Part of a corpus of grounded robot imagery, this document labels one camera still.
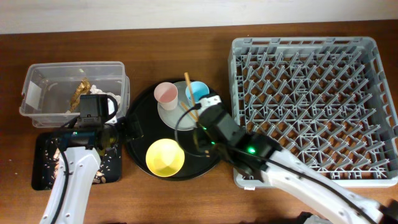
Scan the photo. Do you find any gold foil wrapper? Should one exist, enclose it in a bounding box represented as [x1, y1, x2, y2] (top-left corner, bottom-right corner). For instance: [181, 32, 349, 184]
[68, 77, 91, 113]

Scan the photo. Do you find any light grey plate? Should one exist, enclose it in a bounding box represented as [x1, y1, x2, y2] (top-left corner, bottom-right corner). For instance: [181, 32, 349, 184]
[157, 81, 194, 131]

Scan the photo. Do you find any black rectangular tray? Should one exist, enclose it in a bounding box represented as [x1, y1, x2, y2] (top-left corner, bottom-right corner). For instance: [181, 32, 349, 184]
[31, 132, 122, 190]

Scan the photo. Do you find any grey dishwasher rack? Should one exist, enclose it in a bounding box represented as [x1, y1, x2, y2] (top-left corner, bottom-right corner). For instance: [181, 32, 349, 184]
[228, 37, 397, 188]

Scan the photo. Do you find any round black tray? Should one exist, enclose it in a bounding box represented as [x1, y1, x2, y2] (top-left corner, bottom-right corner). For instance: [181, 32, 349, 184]
[125, 83, 221, 181]

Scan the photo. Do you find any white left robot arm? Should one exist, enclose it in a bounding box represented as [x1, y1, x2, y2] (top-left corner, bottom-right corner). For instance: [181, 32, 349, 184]
[40, 114, 143, 223]

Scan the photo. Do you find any clear plastic bin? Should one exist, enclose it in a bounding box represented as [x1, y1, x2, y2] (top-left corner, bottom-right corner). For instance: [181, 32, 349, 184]
[19, 62, 130, 128]

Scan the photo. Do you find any white napkin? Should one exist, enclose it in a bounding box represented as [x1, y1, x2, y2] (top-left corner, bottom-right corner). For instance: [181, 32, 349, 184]
[90, 85, 121, 105]

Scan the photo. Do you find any yellow bowl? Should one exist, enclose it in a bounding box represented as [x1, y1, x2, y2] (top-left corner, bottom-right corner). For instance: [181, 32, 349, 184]
[146, 139, 185, 177]

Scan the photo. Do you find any blue cup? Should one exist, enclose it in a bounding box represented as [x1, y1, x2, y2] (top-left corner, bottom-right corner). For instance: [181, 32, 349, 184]
[185, 82, 210, 106]

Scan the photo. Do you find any pink cup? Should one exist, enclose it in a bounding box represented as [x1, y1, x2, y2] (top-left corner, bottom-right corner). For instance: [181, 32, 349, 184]
[154, 82, 178, 111]

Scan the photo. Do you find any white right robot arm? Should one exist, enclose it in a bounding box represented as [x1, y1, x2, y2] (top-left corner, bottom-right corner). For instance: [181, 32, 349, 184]
[197, 104, 397, 223]

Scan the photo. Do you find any wooden chopstick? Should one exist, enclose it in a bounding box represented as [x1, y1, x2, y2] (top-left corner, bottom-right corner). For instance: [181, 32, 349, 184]
[181, 102, 210, 158]
[184, 72, 195, 106]

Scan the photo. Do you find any food scraps and rice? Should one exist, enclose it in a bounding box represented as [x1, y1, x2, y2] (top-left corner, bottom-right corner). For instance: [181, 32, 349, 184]
[42, 146, 120, 189]

